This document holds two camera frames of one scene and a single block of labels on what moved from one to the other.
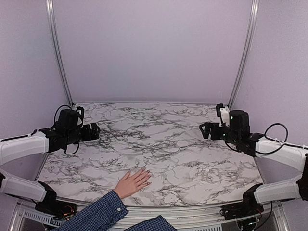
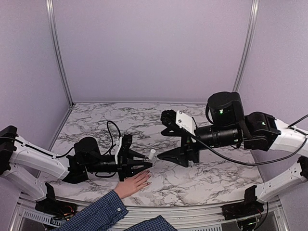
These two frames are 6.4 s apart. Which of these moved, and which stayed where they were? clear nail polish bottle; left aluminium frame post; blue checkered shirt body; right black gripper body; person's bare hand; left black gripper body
Moved: right black gripper body; clear nail polish bottle; left black gripper body
Stayed: blue checkered shirt body; left aluminium frame post; person's bare hand
